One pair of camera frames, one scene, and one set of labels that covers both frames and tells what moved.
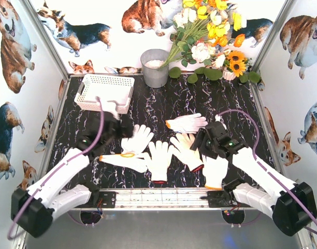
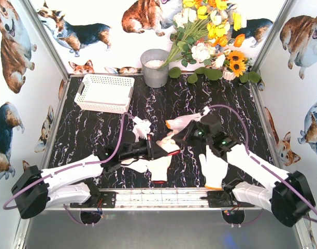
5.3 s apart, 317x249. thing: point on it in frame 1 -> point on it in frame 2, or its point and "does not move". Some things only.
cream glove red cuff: (188, 155) -> (169, 145)
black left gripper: (121, 127) -> (150, 147)
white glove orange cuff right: (215, 170) does not move
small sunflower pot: (236, 67) does not move
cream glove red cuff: (158, 161) does not move
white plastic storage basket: (117, 90) does not move
